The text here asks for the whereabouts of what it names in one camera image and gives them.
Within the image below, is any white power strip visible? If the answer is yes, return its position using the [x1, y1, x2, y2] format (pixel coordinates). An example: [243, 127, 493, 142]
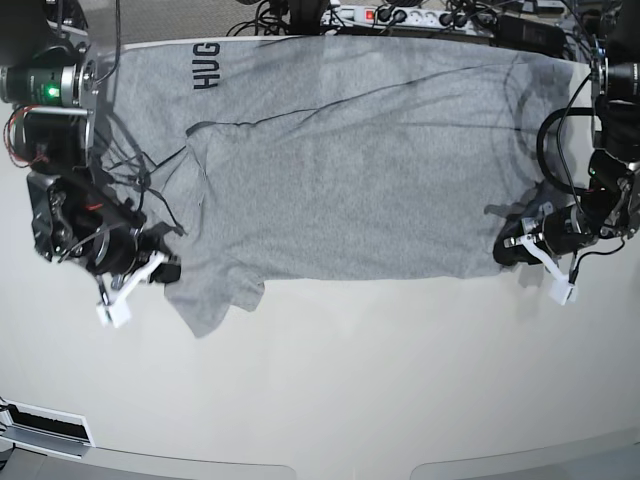
[320, 3, 498, 38]

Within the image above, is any white slotted bracket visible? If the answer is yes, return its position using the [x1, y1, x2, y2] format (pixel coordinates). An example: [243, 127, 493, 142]
[1, 399, 96, 460]

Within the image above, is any black power adapter box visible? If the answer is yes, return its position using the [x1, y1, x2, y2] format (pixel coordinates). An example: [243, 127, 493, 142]
[494, 15, 566, 57]

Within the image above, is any grey t-shirt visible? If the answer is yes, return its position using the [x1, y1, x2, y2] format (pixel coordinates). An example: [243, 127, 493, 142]
[100, 37, 573, 337]

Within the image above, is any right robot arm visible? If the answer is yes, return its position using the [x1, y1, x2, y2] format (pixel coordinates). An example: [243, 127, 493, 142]
[1, 1, 181, 289]

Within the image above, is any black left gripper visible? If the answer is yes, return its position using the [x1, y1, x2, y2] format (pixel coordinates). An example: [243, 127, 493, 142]
[493, 204, 598, 267]

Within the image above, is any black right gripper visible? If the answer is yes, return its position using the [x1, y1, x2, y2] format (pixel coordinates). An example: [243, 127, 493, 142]
[87, 225, 182, 285]

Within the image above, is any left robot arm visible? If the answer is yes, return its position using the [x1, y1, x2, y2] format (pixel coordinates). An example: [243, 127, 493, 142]
[493, 1, 639, 267]

